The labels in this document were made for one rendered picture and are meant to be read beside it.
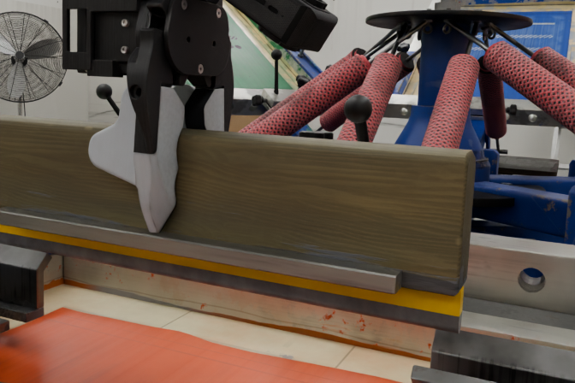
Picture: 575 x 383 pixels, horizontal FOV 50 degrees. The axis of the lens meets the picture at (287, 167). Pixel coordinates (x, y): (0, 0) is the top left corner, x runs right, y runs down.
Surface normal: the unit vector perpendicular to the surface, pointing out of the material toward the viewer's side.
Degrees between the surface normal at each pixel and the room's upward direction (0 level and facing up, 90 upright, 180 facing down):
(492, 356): 45
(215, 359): 0
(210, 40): 90
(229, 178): 91
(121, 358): 0
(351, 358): 0
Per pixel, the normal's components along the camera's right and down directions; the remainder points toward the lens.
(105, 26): -0.41, 0.10
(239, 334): 0.04, -0.99
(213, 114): 0.91, 0.09
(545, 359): -0.26, -0.63
